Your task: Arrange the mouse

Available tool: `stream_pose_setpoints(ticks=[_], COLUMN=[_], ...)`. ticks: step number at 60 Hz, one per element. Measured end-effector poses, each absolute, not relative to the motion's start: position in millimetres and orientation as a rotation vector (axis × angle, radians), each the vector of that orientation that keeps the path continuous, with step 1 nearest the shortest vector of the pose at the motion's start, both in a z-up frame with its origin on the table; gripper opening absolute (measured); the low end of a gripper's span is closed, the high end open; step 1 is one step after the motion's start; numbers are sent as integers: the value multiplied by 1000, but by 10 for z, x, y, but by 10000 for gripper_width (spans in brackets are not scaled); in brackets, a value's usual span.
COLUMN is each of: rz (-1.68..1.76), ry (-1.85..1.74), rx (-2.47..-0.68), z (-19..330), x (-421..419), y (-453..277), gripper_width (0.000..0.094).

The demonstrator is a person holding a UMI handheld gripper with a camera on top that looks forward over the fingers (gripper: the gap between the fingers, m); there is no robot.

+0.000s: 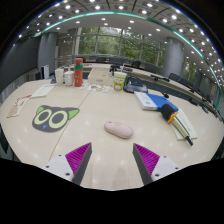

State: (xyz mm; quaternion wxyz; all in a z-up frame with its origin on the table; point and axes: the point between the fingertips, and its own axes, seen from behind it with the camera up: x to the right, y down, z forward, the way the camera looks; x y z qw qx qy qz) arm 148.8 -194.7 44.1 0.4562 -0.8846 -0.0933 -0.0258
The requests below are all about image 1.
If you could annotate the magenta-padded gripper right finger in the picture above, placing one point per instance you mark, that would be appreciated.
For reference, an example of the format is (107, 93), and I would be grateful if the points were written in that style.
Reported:
(147, 157)

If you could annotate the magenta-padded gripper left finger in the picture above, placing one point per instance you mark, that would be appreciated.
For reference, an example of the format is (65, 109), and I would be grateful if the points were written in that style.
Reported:
(77, 156)

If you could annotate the pink computer mouse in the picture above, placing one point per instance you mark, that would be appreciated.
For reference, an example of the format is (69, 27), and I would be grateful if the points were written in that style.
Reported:
(118, 129)

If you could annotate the cat-face mouse pad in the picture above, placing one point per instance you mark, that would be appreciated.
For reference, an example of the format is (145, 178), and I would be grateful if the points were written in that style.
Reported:
(55, 118)

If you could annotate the black handheld microphone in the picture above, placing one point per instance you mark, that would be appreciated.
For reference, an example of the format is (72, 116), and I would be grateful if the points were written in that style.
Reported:
(168, 112)

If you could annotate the white booklet under microphone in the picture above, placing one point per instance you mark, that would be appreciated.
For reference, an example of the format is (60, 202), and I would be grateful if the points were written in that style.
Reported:
(188, 125)

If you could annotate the blue and white book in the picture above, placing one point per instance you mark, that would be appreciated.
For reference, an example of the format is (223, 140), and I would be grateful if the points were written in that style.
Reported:
(156, 100)

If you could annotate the colourful sticker sheet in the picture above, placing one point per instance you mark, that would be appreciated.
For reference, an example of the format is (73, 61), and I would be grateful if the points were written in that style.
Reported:
(95, 88)

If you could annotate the black gooseneck conference microphone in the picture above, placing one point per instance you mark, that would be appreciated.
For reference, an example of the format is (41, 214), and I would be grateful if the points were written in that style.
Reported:
(135, 86)

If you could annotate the white printed booklet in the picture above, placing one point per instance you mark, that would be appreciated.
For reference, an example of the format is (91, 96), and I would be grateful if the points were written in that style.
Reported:
(42, 90)

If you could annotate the red and white leaflet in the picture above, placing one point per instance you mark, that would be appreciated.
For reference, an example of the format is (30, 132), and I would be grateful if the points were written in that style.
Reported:
(19, 106)

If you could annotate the white lidded mug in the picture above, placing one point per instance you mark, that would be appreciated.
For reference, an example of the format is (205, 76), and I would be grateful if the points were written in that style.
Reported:
(69, 78)

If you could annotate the paper cup with straw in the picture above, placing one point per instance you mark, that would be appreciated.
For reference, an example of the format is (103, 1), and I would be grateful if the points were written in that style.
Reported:
(119, 82)

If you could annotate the black table microphone unit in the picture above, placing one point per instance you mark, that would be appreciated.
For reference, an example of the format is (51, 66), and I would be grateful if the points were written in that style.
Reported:
(159, 77)

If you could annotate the beige cardboard box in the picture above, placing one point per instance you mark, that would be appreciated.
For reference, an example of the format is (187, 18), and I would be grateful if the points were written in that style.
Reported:
(100, 77)

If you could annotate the red drink bottle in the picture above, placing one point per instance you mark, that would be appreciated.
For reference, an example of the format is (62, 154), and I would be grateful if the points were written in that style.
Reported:
(78, 73)

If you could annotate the row of dark chairs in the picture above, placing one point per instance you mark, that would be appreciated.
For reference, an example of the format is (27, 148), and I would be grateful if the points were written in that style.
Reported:
(150, 67)

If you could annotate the ceiling lights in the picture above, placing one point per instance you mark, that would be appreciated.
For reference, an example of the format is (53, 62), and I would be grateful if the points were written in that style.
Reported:
(97, 7)

